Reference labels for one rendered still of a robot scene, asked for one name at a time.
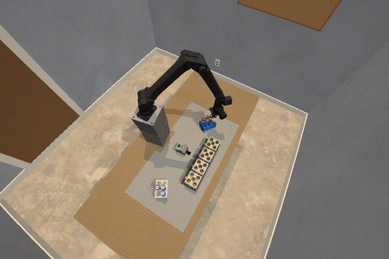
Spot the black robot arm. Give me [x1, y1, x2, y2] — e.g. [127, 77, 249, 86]
[137, 49, 232, 121]

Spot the white tube rack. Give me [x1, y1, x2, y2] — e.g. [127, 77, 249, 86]
[155, 180, 169, 199]

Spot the blue tube rack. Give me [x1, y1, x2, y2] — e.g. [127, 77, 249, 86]
[199, 120, 216, 132]

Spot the grey flat mat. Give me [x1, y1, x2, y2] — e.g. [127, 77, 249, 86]
[125, 102, 239, 233]

